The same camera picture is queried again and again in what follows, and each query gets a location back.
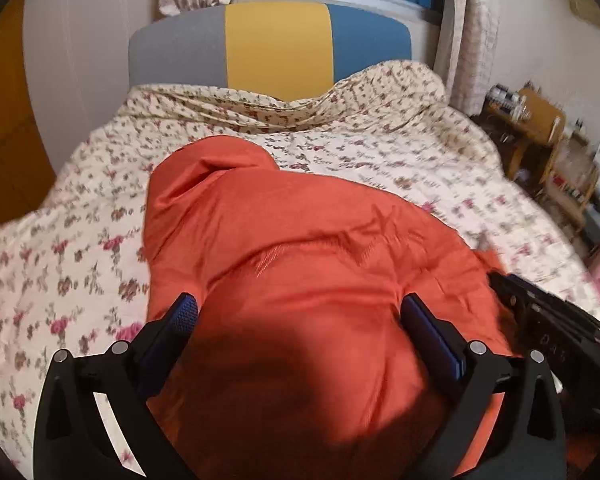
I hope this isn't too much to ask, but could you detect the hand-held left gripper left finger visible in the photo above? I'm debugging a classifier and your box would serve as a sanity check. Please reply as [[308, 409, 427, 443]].
[[32, 292, 198, 480]]

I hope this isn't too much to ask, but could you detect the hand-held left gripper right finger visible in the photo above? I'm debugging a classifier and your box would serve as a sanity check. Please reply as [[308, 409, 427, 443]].
[[401, 294, 567, 480]]

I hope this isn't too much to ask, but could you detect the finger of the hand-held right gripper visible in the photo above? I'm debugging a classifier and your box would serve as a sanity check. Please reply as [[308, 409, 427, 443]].
[[487, 272, 600, 335]]

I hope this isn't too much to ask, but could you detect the orange down jacket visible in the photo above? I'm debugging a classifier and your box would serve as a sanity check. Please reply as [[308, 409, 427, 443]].
[[142, 135, 528, 480]]

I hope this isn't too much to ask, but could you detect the wooden shelf rack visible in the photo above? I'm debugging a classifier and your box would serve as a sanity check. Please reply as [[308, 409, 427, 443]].
[[545, 127, 600, 233]]

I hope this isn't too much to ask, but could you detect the floral quilt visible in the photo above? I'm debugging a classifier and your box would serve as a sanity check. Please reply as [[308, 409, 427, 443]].
[[0, 59, 600, 466]]

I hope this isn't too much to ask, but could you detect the long patterned curtain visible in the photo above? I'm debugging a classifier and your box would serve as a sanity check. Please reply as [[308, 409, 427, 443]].
[[445, 0, 503, 116]]

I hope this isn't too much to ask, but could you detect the yellow wardrobe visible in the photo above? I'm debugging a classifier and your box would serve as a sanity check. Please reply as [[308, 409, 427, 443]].
[[0, 0, 58, 233]]

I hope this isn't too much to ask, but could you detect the grey yellow blue headboard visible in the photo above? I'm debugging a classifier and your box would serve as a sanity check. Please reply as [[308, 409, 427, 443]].
[[128, 1, 412, 101]]

